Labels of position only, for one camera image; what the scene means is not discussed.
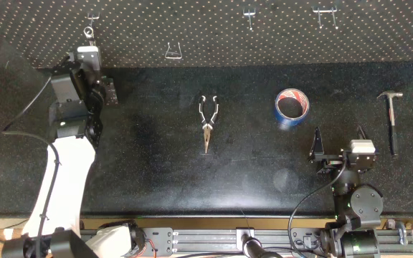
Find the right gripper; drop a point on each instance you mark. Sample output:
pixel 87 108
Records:
pixel 330 163

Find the black and white pliers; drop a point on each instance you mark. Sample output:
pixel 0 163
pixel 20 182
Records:
pixel 207 127

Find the wrench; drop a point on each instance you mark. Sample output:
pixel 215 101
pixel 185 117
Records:
pixel 92 42

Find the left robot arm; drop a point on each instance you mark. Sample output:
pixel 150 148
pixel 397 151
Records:
pixel 66 179

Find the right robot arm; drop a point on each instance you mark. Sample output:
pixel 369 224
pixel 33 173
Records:
pixel 366 206

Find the black pegboard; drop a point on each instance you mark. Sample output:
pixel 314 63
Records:
pixel 228 43

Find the hammer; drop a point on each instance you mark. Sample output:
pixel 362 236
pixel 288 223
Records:
pixel 391 114

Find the roll of blue tape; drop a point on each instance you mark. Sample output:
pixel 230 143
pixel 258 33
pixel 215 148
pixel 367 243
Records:
pixel 282 118

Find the metal hook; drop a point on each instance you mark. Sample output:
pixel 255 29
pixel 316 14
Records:
pixel 319 16
pixel 249 14
pixel 173 57
pixel 92 16

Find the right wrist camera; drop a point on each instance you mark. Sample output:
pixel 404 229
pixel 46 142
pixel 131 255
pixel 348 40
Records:
pixel 362 152

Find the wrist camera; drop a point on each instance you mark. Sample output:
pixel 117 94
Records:
pixel 362 152
pixel 88 57

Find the mounting rail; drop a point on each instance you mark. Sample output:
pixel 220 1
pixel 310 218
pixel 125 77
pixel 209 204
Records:
pixel 206 242

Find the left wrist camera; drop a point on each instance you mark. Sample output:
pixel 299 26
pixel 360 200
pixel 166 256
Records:
pixel 88 57

